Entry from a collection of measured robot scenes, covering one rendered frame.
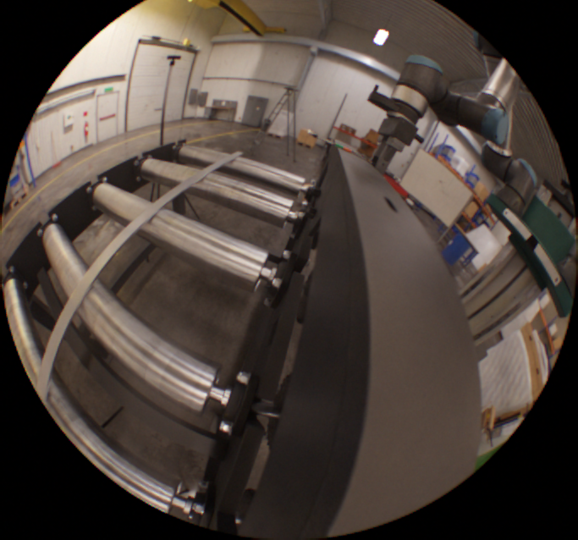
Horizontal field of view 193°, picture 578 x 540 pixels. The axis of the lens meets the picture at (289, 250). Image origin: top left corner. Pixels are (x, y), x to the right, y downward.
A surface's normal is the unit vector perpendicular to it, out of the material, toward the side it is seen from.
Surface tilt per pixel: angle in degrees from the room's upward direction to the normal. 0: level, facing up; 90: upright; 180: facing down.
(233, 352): 0
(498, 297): 90
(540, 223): 90
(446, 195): 90
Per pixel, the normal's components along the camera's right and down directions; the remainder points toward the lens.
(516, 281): -0.95, -0.28
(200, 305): 0.29, -0.67
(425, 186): -0.59, 0.43
